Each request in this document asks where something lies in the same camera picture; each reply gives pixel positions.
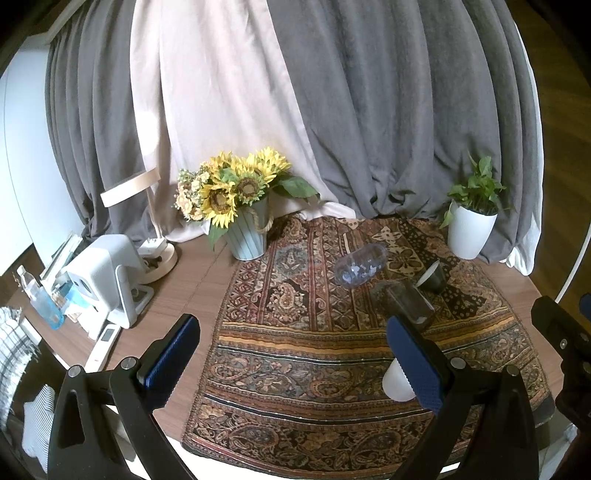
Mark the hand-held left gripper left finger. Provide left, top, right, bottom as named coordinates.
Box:
left=47, top=314, right=201, bottom=480

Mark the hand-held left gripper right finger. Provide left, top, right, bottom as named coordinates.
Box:
left=385, top=315, right=541, bottom=480

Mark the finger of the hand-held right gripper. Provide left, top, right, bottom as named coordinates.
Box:
left=531, top=295, right=591, bottom=430

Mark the dark cup with white inside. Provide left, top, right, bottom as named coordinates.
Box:
left=416, top=260, right=448, bottom=295

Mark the clear glass tumbler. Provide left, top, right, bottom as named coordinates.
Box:
left=369, top=279, right=435, bottom=332

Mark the white remote control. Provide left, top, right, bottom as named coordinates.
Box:
left=84, top=323, right=122, bottom=372

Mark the white sheer curtain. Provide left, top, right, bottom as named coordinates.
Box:
left=505, top=28, right=544, bottom=277

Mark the clear plastic bottle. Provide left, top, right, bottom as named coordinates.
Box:
left=333, top=243, right=389, bottom=289

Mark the white power adapter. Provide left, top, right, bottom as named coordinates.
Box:
left=139, top=235, right=168, bottom=260

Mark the white projector on stand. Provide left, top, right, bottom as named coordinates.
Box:
left=65, top=234, right=155, bottom=329

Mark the patterned paisley cloth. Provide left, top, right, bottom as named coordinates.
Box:
left=182, top=215, right=555, bottom=467

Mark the blue liquid bottle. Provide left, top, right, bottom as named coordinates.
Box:
left=28, top=277, right=66, bottom=330

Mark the white plant pot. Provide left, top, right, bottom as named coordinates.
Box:
left=447, top=203, right=498, bottom=260

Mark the striped cloth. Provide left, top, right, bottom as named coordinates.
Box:
left=21, top=385, right=56, bottom=462

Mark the pale blue ribbed vase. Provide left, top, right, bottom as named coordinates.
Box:
left=224, top=194, right=274, bottom=261

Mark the plaid cloth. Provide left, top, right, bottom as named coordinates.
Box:
left=0, top=307, right=42, bottom=407

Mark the small clear bottle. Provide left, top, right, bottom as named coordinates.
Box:
left=16, top=265, right=38, bottom=297

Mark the wooden white desk lamp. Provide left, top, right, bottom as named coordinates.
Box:
left=100, top=167, right=178, bottom=284

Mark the green potted plant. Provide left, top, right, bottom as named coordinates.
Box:
left=438, top=152, right=513, bottom=229

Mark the artificial sunflower bouquet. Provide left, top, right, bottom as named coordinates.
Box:
left=173, top=147, right=321, bottom=252

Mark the grey curtain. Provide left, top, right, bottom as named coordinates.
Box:
left=265, top=0, right=546, bottom=266
left=45, top=0, right=174, bottom=245

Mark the beige curtain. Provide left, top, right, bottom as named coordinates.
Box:
left=129, top=0, right=358, bottom=243

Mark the picture frame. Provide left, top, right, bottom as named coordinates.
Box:
left=39, top=232, right=84, bottom=282

